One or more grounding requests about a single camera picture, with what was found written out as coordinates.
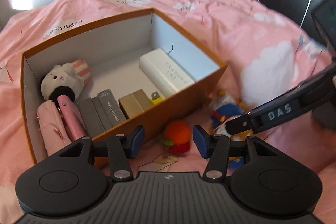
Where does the yellow padlock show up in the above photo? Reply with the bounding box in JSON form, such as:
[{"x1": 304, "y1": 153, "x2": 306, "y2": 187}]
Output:
[{"x1": 150, "y1": 91, "x2": 164, "y2": 106}]

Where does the pink cloud print blanket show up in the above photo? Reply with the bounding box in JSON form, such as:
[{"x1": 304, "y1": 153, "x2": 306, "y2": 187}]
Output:
[{"x1": 0, "y1": 0, "x2": 336, "y2": 224}]

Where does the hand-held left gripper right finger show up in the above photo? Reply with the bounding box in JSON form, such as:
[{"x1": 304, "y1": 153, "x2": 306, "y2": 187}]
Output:
[{"x1": 193, "y1": 125, "x2": 282, "y2": 180}]

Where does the duck plush toy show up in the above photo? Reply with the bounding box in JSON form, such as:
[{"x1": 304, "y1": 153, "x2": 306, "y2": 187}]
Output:
[{"x1": 210, "y1": 90, "x2": 254, "y2": 169}]

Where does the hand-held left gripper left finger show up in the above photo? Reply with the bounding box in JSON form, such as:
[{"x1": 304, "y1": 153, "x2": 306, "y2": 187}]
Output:
[{"x1": 52, "y1": 126, "x2": 145, "y2": 181}]

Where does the grey printed small box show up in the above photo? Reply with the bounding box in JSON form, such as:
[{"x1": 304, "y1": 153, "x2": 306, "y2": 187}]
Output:
[{"x1": 96, "y1": 90, "x2": 127, "y2": 130}]

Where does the orange crochet fruit toy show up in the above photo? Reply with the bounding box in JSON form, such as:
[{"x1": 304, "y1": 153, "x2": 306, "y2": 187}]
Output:
[{"x1": 161, "y1": 120, "x2": 192, "y2": 154}]

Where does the tan small box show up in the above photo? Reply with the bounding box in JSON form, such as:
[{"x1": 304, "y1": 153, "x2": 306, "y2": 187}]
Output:
[
  {"x1": 118, "y1": 94, "x2": 144, "y2": 120},
  {"x1": 133, "y1": 89, "x2": 156, "y2": 112}
]

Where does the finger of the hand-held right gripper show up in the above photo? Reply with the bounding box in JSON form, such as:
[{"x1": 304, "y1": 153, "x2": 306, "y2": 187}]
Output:
[{"x1": 226, "y1": 108, "x2": 263, "y2": 136}]

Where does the pink hard case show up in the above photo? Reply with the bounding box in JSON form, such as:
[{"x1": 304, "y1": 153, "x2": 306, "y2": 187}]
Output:
[{"x1": 56, "y1": 94, "x2": 88, "y2": 141}]

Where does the orange cardboard box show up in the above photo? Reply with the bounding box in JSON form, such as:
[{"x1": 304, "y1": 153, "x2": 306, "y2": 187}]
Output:
[{"x1": 21, "y1": 7, "x2": 228, "y2": 169}]

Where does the white plush toy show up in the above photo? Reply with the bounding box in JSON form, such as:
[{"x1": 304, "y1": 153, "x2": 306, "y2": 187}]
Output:
[{"x1": 40, "y1": 59, "x2": 92, "y2": 103}]

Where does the long white box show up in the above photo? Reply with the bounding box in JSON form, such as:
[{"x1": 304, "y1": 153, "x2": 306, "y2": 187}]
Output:
[{"x1": 139, "y1": 49, "x2": 197, "y2": 99}]

